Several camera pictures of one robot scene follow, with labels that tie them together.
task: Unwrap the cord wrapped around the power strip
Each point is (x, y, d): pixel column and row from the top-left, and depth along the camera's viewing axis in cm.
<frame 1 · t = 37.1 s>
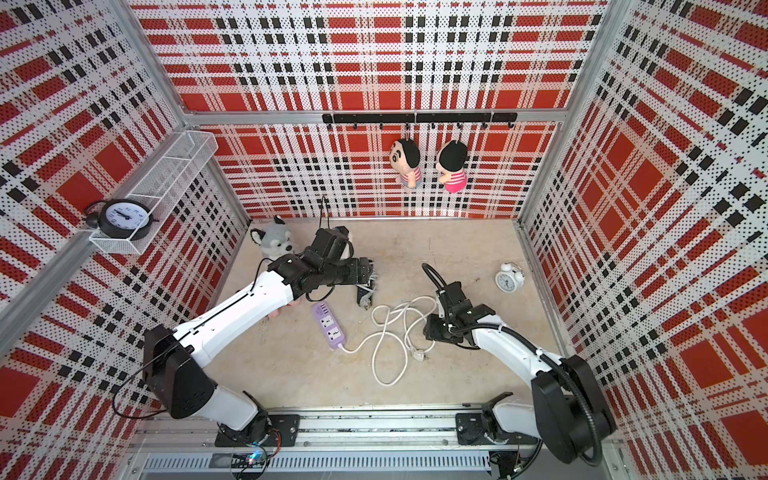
left hand: (363, 270, 81), fingers open
right hand: (433, 331, 86), fingers open
purple power strip: (328, 325, 91), point 4 cm above the table
grey husky plush toy: (275, 241, 93), point 19 cm above the table
white alarm clock: (510, 279, 96), point 7 cm above the table
hanging doll striped shirt: (404, 158, 93), point 35 cm above the table
hanging doll pink shirt: (450, 159, 98), point 32 cm above the table

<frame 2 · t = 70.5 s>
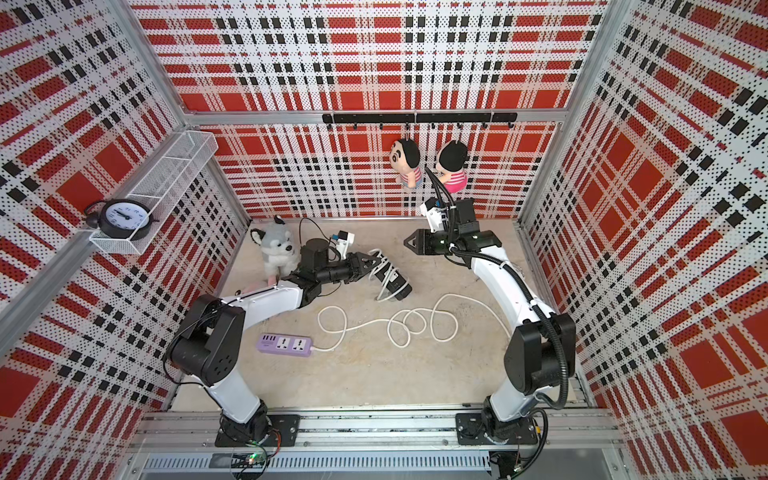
left hand: (382, 261, 86), fingers open
right hand: (414, 242, 81), fingers open
purple power strip: (281, 344, 88), point 3 cm above the table
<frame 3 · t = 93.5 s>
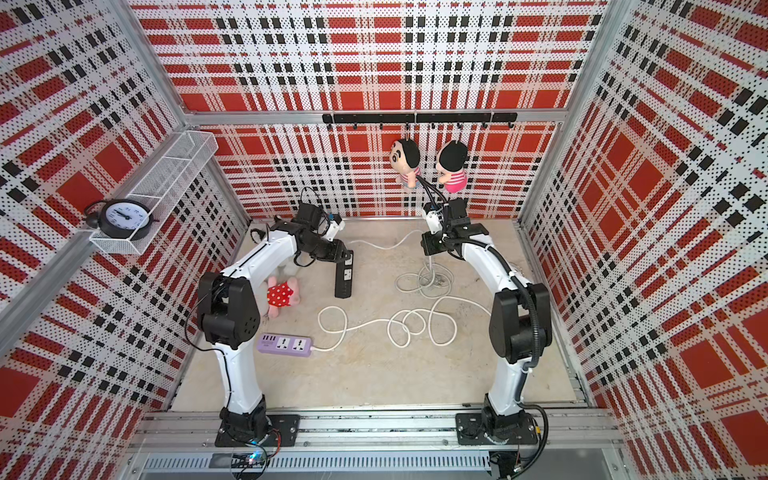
left hand: (348, 255, 95), fingers open
right hand: (427, 241, 91), fingers closed
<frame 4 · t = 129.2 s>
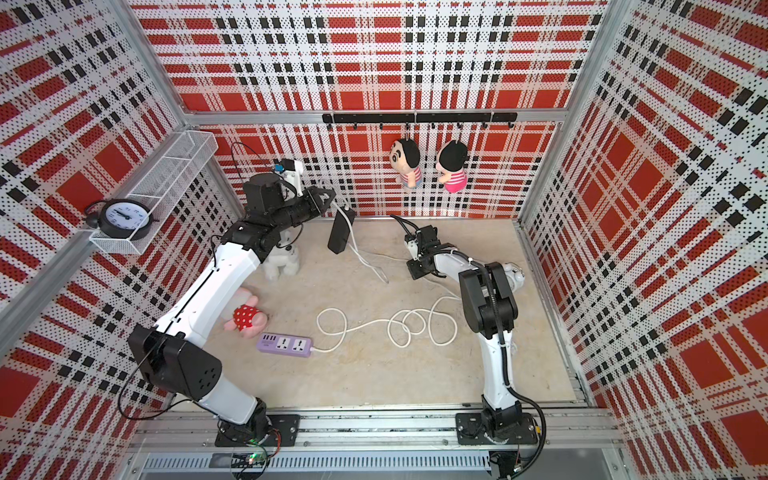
left hand: (337, 191, 75), fingers closed
right hand: (421, 265, 104), fingers closed
